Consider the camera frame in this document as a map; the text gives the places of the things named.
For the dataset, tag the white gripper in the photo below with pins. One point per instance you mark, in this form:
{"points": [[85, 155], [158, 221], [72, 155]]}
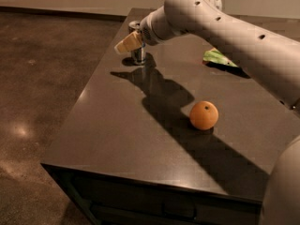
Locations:
{"points": [[147, 32]]}

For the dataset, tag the silver blue redbull can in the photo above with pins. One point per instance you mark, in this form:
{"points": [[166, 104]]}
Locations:
{"points": [[138, 56]]}

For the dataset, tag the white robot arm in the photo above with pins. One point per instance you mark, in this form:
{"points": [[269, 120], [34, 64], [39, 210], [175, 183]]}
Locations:
{"points": [[272, 60]]}

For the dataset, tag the green snack bag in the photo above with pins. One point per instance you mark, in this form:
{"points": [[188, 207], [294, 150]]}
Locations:
{"points": [[215, 56]]}

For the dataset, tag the orange fruit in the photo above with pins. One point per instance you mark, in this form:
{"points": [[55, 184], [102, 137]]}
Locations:
{"points": [[203, 115]]}

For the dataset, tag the dark cabinet drawer front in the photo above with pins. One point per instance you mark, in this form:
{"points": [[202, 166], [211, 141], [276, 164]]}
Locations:
{"points": [[108, 200]]}

